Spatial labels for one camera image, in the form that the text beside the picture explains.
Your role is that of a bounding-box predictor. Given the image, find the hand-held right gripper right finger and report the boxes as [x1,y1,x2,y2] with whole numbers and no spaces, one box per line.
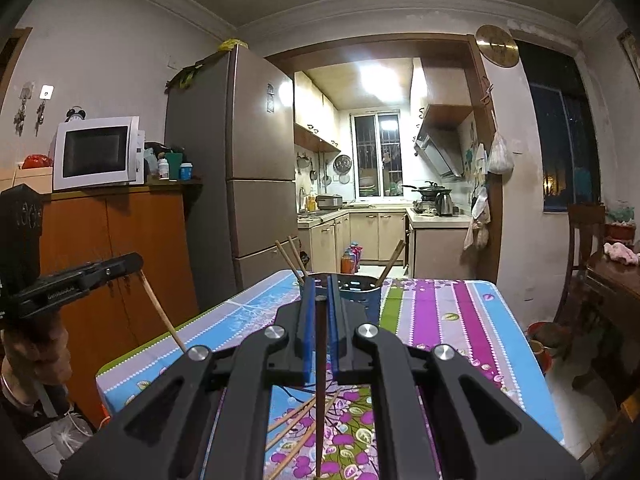
[327,274,586,480]

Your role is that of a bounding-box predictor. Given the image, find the silver bracelet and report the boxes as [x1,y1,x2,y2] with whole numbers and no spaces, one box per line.
[0,372,39,407]

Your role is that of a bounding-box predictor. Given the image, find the framed elephant picture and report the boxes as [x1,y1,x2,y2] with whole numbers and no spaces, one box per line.
[617,27,640,84]

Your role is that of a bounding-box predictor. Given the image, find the green cloth item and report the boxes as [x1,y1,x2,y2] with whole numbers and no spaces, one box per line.
[165,59,211,92]

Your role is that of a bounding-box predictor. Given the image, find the beige cabinet above hood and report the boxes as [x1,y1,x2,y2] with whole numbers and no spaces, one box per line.
[409,57,474,129]

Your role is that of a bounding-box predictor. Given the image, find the kitchen ceiling light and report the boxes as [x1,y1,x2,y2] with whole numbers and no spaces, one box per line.
[357,59,402,97]

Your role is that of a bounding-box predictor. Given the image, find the beige kitchen wall cabinets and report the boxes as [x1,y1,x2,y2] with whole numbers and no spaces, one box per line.
[293,72,341,154]

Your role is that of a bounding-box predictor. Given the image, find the wooden dining chair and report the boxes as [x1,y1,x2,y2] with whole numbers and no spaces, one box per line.
[552,203,609,342]

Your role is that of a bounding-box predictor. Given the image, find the hanging bags bundle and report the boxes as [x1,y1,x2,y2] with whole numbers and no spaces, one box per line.
[462,187,491,251]

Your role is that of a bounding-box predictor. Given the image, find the dark room window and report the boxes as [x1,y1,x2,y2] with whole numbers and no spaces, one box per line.
[515,39,602,214]

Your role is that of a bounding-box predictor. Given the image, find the wooden door frame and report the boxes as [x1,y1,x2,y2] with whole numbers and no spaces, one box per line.
[262,34,504,287]

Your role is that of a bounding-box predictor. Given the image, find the floral striped tablecloth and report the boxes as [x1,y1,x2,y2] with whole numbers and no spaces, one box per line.
[95,269,567,480]

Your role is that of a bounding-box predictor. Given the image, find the bottles on kitchen floor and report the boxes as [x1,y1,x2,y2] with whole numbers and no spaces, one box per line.
[340,242,364,275]

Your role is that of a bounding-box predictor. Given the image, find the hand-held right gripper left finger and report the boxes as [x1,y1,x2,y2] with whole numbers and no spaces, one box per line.
[60,276,321,480]

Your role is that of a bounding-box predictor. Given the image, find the person's left hand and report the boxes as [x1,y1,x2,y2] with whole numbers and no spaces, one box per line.
[0,312,75,402]

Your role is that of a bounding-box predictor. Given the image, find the gold wall clock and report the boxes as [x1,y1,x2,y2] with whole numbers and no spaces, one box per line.
[474,24,520,68]

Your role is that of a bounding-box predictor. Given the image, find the white hanging plastic bag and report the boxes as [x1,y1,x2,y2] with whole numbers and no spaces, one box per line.
[487,110,515,175]

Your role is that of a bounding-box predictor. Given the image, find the barred kitchen window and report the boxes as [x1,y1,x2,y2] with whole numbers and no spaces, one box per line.
[352,112,404,199]

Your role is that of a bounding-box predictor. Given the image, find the beige kitchen base cabinets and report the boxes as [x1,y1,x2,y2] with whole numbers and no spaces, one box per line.
[297,209,474,282]

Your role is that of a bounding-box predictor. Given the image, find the blue perforated utensil holder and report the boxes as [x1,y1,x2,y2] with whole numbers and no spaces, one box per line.
[299,272,384,324]

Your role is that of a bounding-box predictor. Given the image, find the light tan single chopstick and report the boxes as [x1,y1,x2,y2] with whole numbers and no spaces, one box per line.
[139,270,187,353]

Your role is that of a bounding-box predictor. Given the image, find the orange wooden cabinet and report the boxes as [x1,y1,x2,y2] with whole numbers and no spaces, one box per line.
[37,179,204,427]

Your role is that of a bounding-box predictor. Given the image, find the pink cloth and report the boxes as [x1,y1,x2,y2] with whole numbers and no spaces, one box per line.
[603,242,640,265]

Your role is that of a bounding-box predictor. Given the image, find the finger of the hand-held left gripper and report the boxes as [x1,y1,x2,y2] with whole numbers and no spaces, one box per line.
[4,253,145,322]

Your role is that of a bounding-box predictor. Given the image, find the red plastic basin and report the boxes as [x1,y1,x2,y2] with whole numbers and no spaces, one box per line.
[526,321,569,373]

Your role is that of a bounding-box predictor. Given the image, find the white microwave oven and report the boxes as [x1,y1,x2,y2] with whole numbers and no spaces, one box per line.
[52,116,146,192]

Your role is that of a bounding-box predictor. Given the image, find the dark brown single chopstick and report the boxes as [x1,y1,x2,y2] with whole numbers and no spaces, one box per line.
[314,298,330,478]

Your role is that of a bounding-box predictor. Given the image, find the silver refrigerator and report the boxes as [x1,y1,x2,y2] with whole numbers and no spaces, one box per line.
[164,44,301,312]

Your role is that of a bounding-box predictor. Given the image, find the dark wooden dining table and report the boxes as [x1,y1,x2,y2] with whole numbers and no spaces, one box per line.
[570,247,640,412]

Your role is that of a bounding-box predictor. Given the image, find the group of wooden chopsticks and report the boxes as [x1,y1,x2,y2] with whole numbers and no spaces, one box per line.
[264,387,346,480]

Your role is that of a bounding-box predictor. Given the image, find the steel range hood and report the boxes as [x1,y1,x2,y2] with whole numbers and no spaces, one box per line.
[413,104,474,179]

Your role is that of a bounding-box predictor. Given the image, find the black wok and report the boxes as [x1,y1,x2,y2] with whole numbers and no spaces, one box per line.
[402,182,453,201]

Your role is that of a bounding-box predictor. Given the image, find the red container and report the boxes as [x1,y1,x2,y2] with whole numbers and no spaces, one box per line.
[604,202,639,244]

